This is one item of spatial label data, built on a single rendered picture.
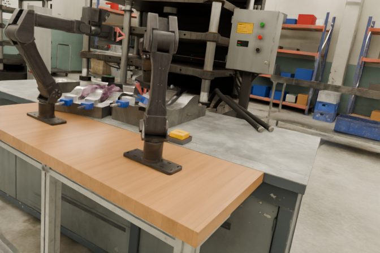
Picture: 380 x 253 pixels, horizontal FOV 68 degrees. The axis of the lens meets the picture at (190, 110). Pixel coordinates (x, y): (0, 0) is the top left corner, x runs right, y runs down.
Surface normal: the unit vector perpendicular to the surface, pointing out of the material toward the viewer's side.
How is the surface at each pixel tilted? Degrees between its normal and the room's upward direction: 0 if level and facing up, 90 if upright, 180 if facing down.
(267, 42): 90
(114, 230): 90
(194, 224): 0
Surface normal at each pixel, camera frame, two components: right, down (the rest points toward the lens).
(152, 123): 0.26, 0.15
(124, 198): -0.54, 0.11
